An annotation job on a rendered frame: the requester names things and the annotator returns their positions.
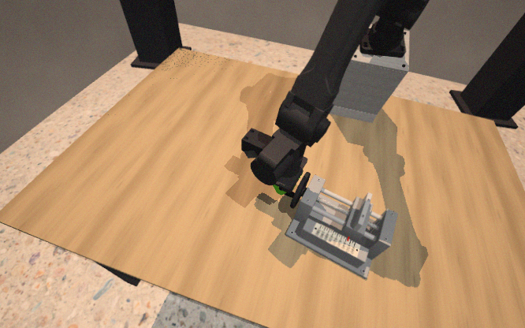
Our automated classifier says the grey slide clamp with black handwheel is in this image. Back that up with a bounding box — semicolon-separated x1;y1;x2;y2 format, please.
285;172;398;279

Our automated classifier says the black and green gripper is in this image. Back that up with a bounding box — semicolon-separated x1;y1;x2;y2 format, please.
273;157;307;196

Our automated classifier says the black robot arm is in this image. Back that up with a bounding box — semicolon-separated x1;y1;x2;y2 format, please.
241;0;429;185

